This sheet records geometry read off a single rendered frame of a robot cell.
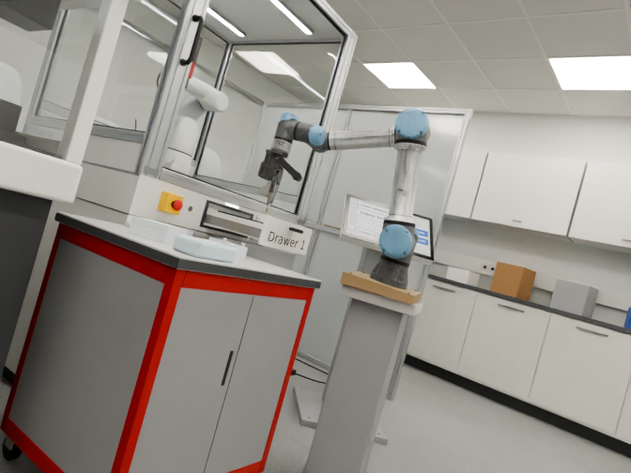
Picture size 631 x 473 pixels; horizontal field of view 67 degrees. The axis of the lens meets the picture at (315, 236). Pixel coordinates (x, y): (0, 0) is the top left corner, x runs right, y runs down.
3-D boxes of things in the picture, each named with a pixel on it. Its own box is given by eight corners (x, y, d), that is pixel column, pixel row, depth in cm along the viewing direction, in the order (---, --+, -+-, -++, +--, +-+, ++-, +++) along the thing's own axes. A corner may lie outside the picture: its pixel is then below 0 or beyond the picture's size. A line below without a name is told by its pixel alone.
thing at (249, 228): (300, 250, 197) (304, 236, 197) (261, 240, 176) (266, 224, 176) (233, 230, 219) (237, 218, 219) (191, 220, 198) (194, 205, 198)
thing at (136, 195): (297, 253, 249) (304, 227, 250) (129, 213, 165) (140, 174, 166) (180, 219, 303) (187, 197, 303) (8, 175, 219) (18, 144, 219)
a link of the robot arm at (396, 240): (412, 261, 179) (432, 117, 180) (409, 260, 164) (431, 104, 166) (380, 256, 182) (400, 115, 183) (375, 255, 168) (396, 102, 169)
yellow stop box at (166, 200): (180, 216, 177) (185, 197, 177) (164, 211, 171) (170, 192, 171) (172, 213, 180) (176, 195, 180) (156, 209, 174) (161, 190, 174)
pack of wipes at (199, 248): (210, 255, 136) (214, 240, 136) (235, 264, 131) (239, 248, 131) (170, 249, 123) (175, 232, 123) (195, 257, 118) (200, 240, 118)
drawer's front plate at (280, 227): (305, 255, 197) (313, 230, 197) (261, 245, 173) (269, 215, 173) (302, 254, 198) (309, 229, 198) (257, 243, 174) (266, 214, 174)
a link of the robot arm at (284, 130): (298, 114, 183) (278, 109, 185) (290, 141, 183) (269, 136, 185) (303, 120, 190) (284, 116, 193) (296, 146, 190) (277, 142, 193)
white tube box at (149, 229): (181, 247, 140) (186, 229, 140) (163, 244, 131) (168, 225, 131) (146, 236, 144) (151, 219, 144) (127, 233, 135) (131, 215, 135)
